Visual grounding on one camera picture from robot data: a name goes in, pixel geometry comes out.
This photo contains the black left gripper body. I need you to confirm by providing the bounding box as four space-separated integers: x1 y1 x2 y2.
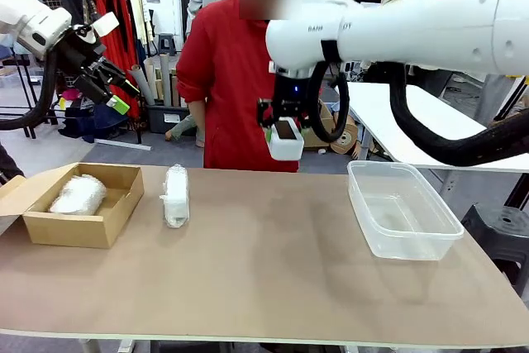
55 25 105 78

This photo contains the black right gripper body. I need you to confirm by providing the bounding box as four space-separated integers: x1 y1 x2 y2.
269 73 309 117

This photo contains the white unwrapped digital clock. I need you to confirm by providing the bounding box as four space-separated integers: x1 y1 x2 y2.
268 118 305 161

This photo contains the wide bubble-wrapped clock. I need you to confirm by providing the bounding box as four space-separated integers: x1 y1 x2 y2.
48 174 107 217

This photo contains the slim bubble-wrapped clock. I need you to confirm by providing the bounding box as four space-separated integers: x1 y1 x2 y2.
159 164 191 229

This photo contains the person's right forearm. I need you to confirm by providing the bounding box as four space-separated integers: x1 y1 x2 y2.
186 99 207 148

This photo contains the background cardboard box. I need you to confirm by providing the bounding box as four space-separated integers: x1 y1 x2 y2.
303 103 336 150

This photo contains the red hanging dress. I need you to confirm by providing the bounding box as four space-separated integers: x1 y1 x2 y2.
91 0 144 122

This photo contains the slanted grey cardboard tube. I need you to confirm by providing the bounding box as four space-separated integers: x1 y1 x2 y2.
128 64 156 106

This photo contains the cream paper roll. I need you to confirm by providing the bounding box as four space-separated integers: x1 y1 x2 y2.
143 58 160 102

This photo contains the person in red jacket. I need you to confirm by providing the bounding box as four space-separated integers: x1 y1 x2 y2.
175 0 309 173

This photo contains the upright grey cardboard tube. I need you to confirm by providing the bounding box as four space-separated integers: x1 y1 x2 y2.
160 55 171 102

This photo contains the black hanging garment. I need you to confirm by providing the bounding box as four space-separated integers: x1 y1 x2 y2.
61 0 94 27

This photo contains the brown kraft paper spool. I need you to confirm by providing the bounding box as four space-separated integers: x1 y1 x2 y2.
330 115 359 160

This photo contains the black metal clothes rack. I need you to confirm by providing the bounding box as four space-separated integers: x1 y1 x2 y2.
0 0 152 151

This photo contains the grey plastic stool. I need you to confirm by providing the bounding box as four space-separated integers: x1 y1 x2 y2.
158 33 177 56

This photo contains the dark grey storage bin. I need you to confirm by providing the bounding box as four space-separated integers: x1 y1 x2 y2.
146 104 192 134

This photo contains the white background table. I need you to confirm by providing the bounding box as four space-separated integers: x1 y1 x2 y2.
345 81 529 205

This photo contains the cream hanging garment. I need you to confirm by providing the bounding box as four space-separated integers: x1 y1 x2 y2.
126 0 155 46

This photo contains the lying mannequin in green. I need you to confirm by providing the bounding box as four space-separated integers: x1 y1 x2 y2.
164 115 206 148

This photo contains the dark sleeved bystander arm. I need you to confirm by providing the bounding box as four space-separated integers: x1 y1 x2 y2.
0 141 26 184

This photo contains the open cardboard box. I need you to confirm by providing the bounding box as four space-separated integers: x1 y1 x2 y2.
0 161 145 250

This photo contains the clear plastic container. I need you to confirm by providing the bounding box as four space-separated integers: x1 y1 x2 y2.
346 160 465 262

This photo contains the mannequin in grey skirt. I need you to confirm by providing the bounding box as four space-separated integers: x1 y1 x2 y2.
473 74 529 122

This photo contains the black plastic stool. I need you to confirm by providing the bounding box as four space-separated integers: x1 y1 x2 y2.
460 203 529 288

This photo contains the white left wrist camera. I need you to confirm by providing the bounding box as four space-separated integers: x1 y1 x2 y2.
91 12 121 39

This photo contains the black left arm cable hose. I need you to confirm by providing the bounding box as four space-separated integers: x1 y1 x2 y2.
0 45 59 131

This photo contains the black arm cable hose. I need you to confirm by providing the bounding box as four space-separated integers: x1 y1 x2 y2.
0 45 59 131
307 59 529 168

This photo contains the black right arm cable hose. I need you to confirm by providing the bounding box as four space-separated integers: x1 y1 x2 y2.
307 59 529 168

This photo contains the white table leg frame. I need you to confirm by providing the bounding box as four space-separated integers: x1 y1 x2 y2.
78 338 137 353

